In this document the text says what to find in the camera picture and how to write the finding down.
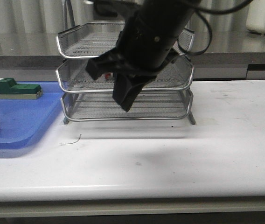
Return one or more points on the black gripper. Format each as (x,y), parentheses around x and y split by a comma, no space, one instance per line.
(144,48)

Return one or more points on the red emergency stop button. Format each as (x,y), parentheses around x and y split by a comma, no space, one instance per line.
(108,76)

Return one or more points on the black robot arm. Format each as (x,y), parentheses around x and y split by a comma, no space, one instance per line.
(182,8)

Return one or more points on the silver mesh top tray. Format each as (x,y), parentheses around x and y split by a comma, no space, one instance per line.
(89,40)

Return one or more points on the blue plastic tray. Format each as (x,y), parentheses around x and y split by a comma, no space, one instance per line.
(24,122)

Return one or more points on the green terminal block module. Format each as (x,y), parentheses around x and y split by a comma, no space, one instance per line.
(10,89)

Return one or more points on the white appliance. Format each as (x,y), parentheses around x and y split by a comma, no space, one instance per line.
(256,17)

